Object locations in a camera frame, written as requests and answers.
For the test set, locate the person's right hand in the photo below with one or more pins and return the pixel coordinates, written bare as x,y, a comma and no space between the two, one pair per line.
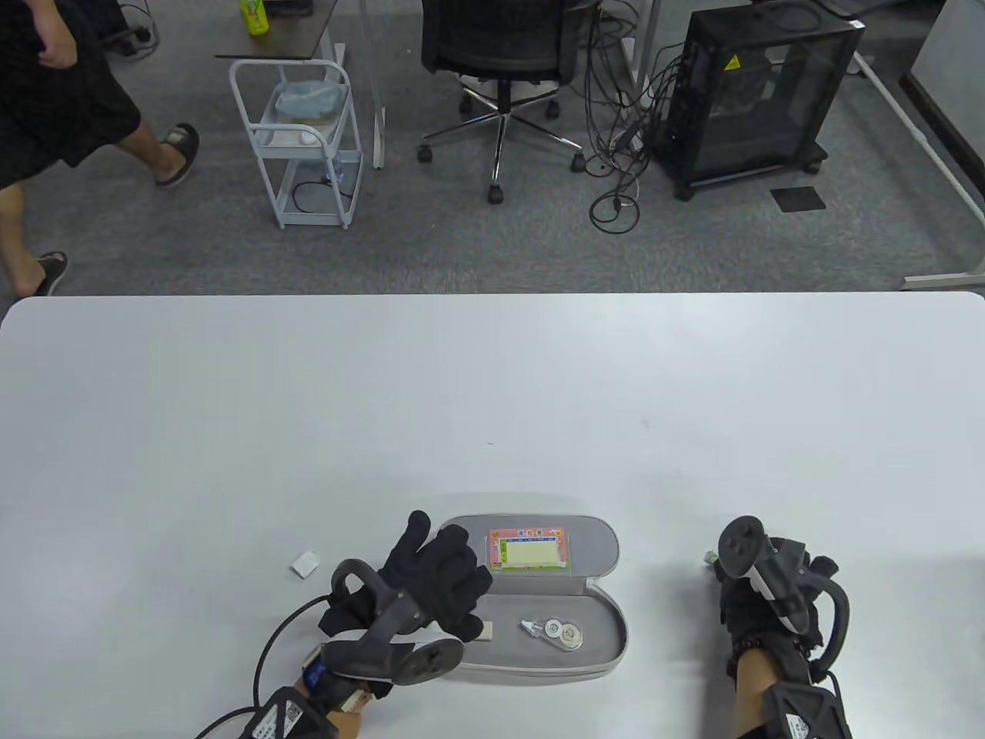
742,616

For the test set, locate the person's left hand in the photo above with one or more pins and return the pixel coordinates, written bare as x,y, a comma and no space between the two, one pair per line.
439,570

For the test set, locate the green label lead case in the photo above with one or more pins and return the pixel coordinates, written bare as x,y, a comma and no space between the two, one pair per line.
708,556

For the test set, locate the beige eraser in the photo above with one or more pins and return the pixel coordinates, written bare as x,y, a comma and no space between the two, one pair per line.
486,631

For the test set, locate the white cartoon zippered pencil case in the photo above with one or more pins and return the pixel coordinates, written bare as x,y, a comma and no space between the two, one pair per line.
539,654

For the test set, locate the clear correction tape dispenser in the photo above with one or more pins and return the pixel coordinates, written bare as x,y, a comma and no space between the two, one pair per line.
558,631

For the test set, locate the person's right forearm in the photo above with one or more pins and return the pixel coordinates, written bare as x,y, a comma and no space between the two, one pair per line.
750,693

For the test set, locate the grey right hand controller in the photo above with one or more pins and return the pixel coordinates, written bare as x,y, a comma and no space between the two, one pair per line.
739,546

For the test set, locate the grey hand controller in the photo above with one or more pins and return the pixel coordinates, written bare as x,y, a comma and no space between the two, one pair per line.
739,546
385,654

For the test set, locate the colourful schedule card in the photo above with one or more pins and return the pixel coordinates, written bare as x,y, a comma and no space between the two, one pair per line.
529,550

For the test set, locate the grey left hand controller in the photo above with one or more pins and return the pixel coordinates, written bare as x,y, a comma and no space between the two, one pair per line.
385,654

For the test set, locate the small grey eraser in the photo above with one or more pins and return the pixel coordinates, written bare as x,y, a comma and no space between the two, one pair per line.
305,564

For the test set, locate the white rolling cart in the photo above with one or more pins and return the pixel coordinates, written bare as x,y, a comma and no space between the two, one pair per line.
350,196

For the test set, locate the black floor mat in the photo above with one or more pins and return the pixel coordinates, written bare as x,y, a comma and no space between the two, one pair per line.
799,198

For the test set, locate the clear plastic bag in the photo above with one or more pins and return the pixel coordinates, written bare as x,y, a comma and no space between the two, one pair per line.
308,100

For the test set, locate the black office chair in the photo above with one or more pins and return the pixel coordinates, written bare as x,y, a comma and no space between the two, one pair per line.
500,38

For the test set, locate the white desk leg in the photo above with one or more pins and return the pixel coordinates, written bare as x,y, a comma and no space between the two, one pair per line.
645,46

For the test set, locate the small black device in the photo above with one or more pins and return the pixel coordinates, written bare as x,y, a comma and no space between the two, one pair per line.
291,7

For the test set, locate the green bottle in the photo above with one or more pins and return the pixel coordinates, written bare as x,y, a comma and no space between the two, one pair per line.
255,17

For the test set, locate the white partition panel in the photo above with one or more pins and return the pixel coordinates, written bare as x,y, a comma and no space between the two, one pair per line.
954,54

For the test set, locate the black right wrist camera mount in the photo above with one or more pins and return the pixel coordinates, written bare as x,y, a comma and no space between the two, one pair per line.
804,712

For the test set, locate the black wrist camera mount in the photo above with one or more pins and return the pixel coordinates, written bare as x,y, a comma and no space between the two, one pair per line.
804,712
285,716

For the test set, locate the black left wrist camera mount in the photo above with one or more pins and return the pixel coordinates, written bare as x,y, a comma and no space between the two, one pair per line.
285,716

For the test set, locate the white desk frame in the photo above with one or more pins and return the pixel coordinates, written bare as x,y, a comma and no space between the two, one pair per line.
943,279

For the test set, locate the black enclosure cabinet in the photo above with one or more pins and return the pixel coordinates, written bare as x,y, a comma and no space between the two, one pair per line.
762,92

